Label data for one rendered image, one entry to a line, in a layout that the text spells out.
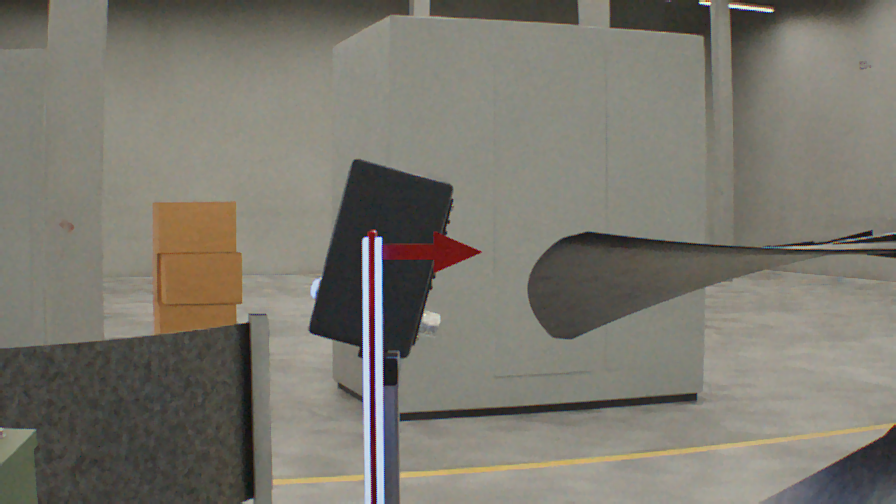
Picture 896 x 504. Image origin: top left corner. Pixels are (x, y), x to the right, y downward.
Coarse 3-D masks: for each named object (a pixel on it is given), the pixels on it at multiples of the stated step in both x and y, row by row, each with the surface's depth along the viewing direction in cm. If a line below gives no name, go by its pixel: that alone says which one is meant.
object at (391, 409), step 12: (384, 396) 123; (396, 396) 122; (384, 408) 123; (396, 408) 122; (384, 420) 123; (396, 420) 122; (384, 432) 123; (396, 432) 122; (384, 444) 123; (396, 444) 122; (384, 456) 123; (396, 456) 122; (384, 468) 123; (396, 468) 122; (384, 480) 123; (396, 480) 122; (384, 492) 123; (396, 492) 122
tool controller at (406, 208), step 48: (384, 192) 127; (432, 192) 127; (336, 240) 127; (384, 240) 127; (432, 240) 127; (336, 288) 127; (384, 288) 127; (336, 336) 127; (384, 336) 127; (432, 336) 131
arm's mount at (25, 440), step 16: (0, 432) 82; (16, 432) 84; (32, 432) 84; (0, 448) 79; (16, 448) 80; (32, 448) 84; (0, 464) 76; (16, 464) 79; (32, 464) 84; (0, 480) 75; (16, 480) 80; (32, 480) 84; (0, 496) 76; (16, 496) 80; (32, 496) 84
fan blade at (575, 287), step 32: (544, 256) 65; (576, 256) 64; (608, 256) 64; (640, 256) 64; (672, 256) 64; (704, 256) 65; (736, 256) 65; (768, 256) 65; (800, 256) 70; (544, 288) 71; (576, 288) 72; (608, 288) 73; (640, 288) 75; (672, 288) 77; (544, 320) 78; (576, 320) 79; (608, 320) 81
